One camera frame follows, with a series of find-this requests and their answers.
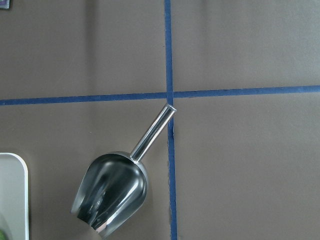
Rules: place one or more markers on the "beige plastic tray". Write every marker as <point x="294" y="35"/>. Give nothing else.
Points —
<point x="14" y="197"/>

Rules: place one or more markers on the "steel ice scoop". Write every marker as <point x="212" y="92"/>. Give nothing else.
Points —
<point x="115" y="184"/>

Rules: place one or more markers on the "folded grey cloth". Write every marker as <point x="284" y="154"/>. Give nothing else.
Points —
<point x="4" y="4"/>

